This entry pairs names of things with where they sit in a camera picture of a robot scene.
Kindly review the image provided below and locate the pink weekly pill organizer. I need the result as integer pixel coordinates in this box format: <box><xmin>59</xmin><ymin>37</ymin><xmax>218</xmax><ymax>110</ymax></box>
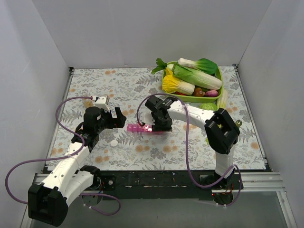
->
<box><xmin>127</xmin><ymin>123</ymin><xmax>163</xmax><ymax>135</ymax></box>

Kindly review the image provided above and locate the white bottle cap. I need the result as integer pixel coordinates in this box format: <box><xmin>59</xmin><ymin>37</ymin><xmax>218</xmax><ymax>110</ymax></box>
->
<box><xmin>111</xmin><ymin>141</ymin><xmax>118</xmax><ymax>147</ymax></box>

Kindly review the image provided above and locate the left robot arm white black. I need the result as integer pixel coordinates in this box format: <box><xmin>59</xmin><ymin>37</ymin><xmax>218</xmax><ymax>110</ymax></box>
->
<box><xmin>28</xmin><ymin>106</ymin><xmax>126</xmax><ymax>227</ymax></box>

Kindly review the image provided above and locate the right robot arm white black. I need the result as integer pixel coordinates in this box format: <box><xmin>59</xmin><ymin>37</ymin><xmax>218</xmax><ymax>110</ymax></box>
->
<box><xmin>141</xmin><ymin>94</ymin><xmax>240</xmax><ymax>189</ymax></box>

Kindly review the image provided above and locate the small orange pill jar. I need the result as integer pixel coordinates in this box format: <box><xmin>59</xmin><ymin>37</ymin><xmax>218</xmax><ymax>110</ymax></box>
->
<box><xmin>82</xmin><ymin>99</ymin><xmax>94</xmax><ymax>109</ymax></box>

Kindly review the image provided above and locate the floral table mat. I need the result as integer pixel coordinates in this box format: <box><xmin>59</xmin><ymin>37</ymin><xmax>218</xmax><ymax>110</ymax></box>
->
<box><xmin>49</xmin><ymin>66</ymin><xmax>266</xmax><ymax>171</ymax></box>

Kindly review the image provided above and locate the green plastic basket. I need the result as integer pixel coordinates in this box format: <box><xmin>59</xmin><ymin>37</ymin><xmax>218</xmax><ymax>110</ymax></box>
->
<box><xmin>164</xmin><ymin>67</ymin><xmax>224</xmax><ymax>103</ymax></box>

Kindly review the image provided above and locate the yellow napa cabbage toy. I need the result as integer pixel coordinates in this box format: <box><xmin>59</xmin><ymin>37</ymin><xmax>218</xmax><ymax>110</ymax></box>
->
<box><xmin>162</xmin><ymin>75</ymin><xmax>195</xmax><ymax>95</ymax></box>

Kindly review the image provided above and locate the brown mushroom toy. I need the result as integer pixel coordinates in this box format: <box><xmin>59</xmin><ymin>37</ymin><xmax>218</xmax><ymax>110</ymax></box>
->
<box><xmin>192</xmin><ymin>87</ymin><xmax>205</xmax><ymax>97</ymax></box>

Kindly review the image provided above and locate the long napa cabbage toy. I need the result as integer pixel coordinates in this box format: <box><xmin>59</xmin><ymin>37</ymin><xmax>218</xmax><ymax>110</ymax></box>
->
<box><xmin>167</xmin><ymin>64</ymin><xmax>223</xmax><ymax>90</ymax></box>

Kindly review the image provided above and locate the green round cabbage toy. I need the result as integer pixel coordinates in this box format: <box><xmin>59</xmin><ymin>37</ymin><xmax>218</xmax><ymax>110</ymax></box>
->
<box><xmin>200</xmin><ymin>103</ymin><xmax>218</xmax><ymax>111</ymax></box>

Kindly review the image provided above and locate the parsley leaf toy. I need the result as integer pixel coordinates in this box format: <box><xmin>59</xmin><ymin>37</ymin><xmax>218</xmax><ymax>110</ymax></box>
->
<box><xmin>151</xmin><ymin>58</ymin><xmax>167</xmax><ymax>75</ymax></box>

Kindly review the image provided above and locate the purple onion toy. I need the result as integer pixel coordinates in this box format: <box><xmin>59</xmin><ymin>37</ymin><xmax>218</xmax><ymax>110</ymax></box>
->
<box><xmin>205</xmin><ymin>90</ymin><xmax>219</xmax><ymax>97</ymax></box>

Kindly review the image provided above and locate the celery stalk toy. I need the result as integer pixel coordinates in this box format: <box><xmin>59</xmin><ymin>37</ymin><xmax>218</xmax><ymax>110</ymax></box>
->
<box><xmin>205</xmin><ymin>90</ymin><xmax>228</xmax><ymax>146</ymax></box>

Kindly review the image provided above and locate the green bok choy toy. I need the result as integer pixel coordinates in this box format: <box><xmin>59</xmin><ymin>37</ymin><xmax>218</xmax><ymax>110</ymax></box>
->
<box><xmin>178</xmin><ymin>58</ymin><xmax>218</xmax><ymax>75</ymax></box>

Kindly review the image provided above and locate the green glass bottle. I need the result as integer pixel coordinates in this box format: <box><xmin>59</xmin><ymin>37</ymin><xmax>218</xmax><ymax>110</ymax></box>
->
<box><xmin>235</xmin><ymin>120</ymin><xmax>243</xmax><ymax>128</ymax></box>

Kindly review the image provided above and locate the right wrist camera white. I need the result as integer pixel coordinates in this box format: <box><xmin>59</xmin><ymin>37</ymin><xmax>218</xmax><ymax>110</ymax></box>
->
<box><xmin>140</xmin><ymin>112</ymin><xmax>154</xmax><ymax>125</ymax></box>

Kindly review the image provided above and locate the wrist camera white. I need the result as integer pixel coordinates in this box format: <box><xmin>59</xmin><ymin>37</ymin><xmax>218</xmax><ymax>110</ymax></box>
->
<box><xmin>94</xmin><ymin>95</ymin><xmax>110</xmax><ymax>112</ymax></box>
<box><xmin>140</xmin><ymin>112</ymin><xmax>154</xmax><ymax>125</ymax></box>

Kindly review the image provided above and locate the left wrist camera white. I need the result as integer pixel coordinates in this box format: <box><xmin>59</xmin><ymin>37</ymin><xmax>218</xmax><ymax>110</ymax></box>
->
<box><xmin>94</xmin><ymin>95</ymin><xmax>110</xmax><ymax>112</ymax></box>

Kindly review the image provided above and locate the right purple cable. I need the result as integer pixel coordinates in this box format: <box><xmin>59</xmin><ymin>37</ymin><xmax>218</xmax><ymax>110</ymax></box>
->
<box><xmin>136</xmin><ymin>93</ymin><xmax>244</xmax><ymax>208</ymax></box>

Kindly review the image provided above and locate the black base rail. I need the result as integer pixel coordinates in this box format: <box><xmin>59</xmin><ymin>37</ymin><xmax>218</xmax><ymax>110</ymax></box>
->
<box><xmin>88</xmin><ymin>170</ymin><xmax>243</xmax><ymax>200</ymax></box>

